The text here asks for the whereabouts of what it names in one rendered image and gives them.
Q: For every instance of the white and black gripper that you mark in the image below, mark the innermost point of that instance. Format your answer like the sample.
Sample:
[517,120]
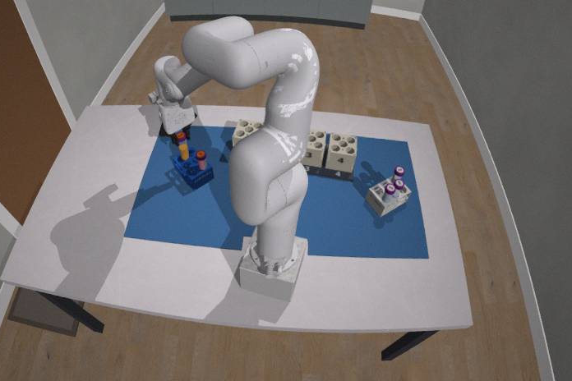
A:
[175,118]

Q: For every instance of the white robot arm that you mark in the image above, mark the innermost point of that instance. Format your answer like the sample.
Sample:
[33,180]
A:
[265,173]

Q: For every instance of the white tube rack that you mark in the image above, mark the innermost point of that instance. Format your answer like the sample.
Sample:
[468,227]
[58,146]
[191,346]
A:
[374,198]

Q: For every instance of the blue bench mat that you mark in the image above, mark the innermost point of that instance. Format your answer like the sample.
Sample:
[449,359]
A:
[334,215]

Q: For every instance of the blue tube rack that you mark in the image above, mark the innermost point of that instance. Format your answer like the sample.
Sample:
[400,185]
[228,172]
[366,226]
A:
[198,177]

